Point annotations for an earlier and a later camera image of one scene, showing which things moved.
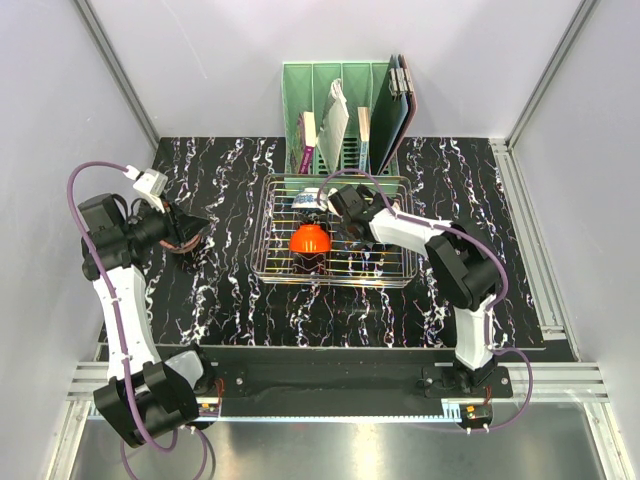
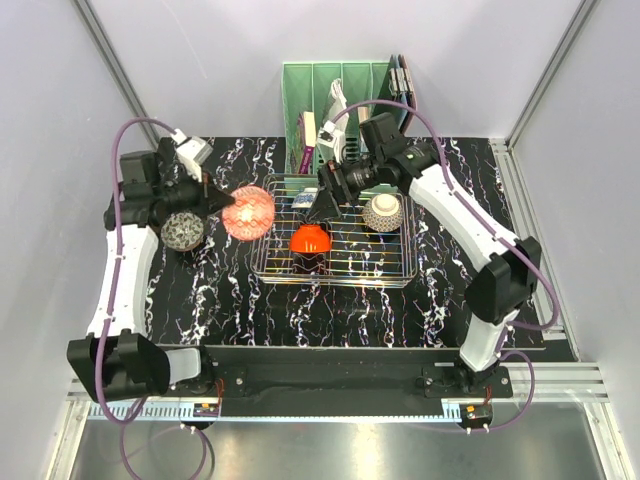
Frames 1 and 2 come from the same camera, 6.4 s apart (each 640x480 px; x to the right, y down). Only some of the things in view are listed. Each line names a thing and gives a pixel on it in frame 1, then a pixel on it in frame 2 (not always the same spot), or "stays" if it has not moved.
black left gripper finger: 187,227 → 217,200
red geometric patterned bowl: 181,249 → 251,215
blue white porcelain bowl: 309,199 stays
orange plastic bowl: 309,238 stays
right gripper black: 343,228 → 324,206
